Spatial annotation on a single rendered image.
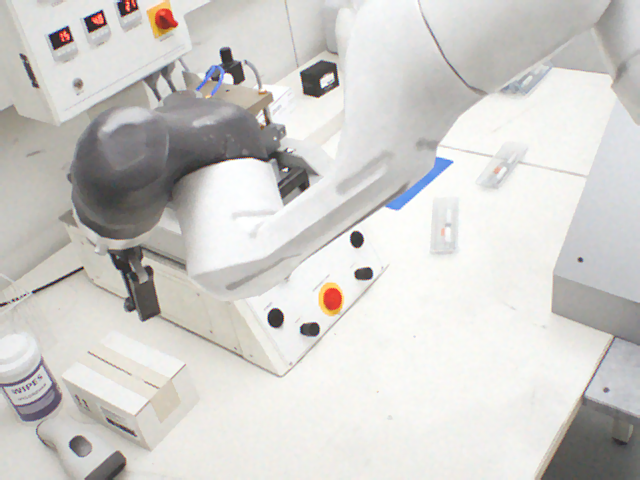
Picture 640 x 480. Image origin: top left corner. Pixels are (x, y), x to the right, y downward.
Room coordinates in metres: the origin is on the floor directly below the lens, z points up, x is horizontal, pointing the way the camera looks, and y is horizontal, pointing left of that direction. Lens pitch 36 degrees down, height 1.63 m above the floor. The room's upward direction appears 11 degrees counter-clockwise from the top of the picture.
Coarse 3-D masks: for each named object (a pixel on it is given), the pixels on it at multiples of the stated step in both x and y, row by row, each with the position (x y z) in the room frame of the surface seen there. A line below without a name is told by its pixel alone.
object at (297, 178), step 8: (296, 168) 1.08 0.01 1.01; (304, 168) 1.08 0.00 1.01; (288, 176) 1.06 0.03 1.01; (296, 176) 1.06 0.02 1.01; (304, 176) 1.07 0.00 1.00; (280, 184) 1.04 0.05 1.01; (288, 184) 1.04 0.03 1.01; (296, 184) 1.05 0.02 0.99; (304, 184) 1.07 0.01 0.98; (280, 192) 1.02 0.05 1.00; (288, 192) 1.04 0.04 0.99
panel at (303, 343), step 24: (336, 240) 1.06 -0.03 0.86; (312, 264) 1.00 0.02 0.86; (336, 264) 1.03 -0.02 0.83; (360, 264) 1.05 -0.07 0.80; (288, 288) 0.95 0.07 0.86; (312, 288) 0.97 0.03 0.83; (336, 288) 0.99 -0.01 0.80; (360, 288) 1.02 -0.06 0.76; (264, 312) 0.90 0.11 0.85; (288, 312) 0.92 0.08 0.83; (312, 312) 0.94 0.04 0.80; (336, 312) 0.97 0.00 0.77; (288, 336) 0.90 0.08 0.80; (288, 360) 0.87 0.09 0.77
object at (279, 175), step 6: (270, 162) 1.12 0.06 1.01; (276, 162) 1.12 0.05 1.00; (276, 168) 1.12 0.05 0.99; (276, 174) 1.12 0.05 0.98; (282, 174) 1.14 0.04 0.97; (312, 174) 1.12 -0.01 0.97; (276, 180) 1.12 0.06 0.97; (312, 180) 1.10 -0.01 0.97; (318, 180) 1.09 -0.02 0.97; (294, 192) 1.07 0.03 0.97; (300, 192) 1.06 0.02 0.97; (288, 198) 1.05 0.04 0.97; (294, 198) 1.05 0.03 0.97
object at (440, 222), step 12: (432, 204) 1.23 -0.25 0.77; (444, 204) 1.22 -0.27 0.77; (456, 204) 1.21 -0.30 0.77; (432, 216) 1.19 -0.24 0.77; (444, 216) 1.18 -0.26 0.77; (456, 216) 1.17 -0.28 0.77; (432, 228) 1.15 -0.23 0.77; (444, 228) 1.14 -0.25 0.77; (456, 228) 1.13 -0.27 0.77; (432, 240) 1.11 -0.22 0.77; (444, 240) 1.10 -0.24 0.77; (456, 240) 1.09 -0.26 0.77
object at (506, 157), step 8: (504, 144) 1.41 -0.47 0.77; (512, 144) 1.41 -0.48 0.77; (520, 144) 1.40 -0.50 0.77; (504, 152) 1.38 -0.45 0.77; (512, 152) 1.37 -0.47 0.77; (520, 152) 1.37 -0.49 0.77; (496, 160) 1.35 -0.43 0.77; (504, 160) 1.35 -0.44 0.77; (512, 160) 1.34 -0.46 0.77; (488, 168) 1.33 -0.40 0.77; (496, 168) 1.32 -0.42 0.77; (504, 168) 1.31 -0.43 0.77; (480, 176) 1.30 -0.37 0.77; (488, 176) 1.29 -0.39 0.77; (496, 176) 1.29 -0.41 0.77; (504, 176) 1.28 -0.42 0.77; (496, 184) 1.26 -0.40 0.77
